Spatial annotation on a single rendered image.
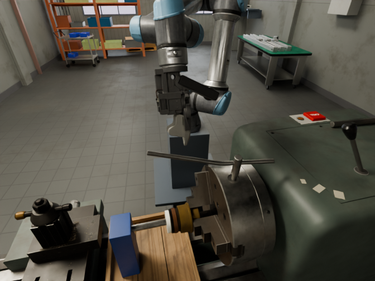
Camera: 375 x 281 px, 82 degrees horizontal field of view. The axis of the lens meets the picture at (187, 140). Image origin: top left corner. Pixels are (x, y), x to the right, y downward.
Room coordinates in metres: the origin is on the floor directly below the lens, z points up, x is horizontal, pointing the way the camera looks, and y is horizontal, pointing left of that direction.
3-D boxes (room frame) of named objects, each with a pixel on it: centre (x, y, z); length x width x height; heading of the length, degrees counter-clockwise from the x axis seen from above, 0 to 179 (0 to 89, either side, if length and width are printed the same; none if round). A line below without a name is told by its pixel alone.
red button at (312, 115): (0.80, -0.52, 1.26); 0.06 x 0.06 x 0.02; 13
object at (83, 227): (0.43, 0.40, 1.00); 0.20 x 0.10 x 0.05; 103
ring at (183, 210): (0.44, 0.01, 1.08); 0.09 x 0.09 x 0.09; 13
